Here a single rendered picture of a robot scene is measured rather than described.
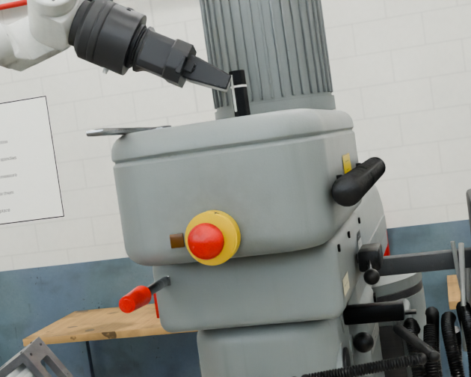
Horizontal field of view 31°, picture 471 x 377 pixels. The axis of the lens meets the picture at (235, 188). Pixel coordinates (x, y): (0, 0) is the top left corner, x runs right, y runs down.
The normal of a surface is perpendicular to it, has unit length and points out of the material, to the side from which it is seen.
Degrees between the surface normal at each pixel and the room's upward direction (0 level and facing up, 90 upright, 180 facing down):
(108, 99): 90
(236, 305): 90
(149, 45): 90
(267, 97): 90
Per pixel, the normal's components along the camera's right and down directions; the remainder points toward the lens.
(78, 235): -0.23, 0.08
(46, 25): -0.33, 0.84
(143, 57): 0.00, 0.05
